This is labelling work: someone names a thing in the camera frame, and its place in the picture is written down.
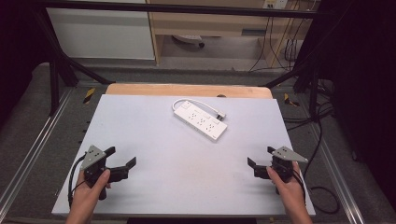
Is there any wooden table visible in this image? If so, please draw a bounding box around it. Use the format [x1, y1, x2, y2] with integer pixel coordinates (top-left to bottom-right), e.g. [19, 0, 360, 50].
[105, 82, 275, 100]

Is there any black metal frame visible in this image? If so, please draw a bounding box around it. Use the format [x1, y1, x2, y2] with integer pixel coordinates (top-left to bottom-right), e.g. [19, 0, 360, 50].
[31, 0, 331, 117]

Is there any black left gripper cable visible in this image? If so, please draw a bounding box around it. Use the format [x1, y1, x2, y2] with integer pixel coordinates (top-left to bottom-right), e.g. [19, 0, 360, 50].
[67, 153, 89, 209]

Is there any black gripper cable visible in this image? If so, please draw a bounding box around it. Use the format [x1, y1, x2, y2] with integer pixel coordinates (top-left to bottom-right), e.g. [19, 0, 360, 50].
[292, 120, 341, 216]
[67, 153, 89, 209]

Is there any wall socket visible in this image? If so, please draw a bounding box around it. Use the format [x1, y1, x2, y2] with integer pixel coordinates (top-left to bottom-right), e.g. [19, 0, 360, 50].
[262, 0, 289, 9]

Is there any person's right hand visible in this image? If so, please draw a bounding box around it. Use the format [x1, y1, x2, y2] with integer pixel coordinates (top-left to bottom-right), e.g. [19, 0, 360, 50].
[266, 161, 308, 213]

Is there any black curtain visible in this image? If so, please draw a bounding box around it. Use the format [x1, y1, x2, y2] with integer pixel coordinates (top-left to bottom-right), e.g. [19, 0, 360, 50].
[293, 0, 396, 203]
[0, 0, 52, 125]

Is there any white power strip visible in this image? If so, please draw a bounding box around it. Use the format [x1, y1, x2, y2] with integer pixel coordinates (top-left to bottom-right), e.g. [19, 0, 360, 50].
[173, 100, 229, 144]

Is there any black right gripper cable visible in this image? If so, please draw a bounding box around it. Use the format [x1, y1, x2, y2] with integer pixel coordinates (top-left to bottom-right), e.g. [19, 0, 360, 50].
[292, 120, 341, 216]

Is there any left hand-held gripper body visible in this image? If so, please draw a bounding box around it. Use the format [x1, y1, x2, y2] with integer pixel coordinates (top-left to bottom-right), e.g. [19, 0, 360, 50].
[79, 145, 129, 201]

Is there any person's left hand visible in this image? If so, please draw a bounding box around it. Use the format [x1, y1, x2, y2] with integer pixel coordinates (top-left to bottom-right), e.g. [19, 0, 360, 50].
[68, 168, 112, 213]

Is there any white cabinet panel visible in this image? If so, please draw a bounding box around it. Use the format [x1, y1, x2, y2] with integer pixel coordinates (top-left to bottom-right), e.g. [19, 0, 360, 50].
[46, 0, 156, 61]

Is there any white device under desk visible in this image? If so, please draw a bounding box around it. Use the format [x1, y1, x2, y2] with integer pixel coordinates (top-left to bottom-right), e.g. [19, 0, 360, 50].
[171, 34, 205, 49]

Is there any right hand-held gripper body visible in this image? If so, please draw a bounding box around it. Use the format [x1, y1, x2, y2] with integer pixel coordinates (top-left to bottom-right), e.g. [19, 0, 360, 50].
[253, 146, 309, 195]

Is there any bundle of hanging cables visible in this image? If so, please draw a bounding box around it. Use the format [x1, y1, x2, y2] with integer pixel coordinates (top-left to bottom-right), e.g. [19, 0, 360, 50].
[248, 8, 316, 73]

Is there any aluminium floor rail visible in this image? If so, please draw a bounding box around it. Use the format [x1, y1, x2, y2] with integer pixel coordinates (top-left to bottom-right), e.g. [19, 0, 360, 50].
[0, 88, 74, 216]
[309, 122, 366, 224]

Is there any light wooden desk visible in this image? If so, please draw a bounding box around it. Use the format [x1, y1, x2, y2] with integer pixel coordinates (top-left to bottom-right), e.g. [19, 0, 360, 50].
[146, 0, 316, 66]

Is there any white power strip cable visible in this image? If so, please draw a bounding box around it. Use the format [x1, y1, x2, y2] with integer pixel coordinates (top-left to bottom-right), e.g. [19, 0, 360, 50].
[171, 98, 222, 119]

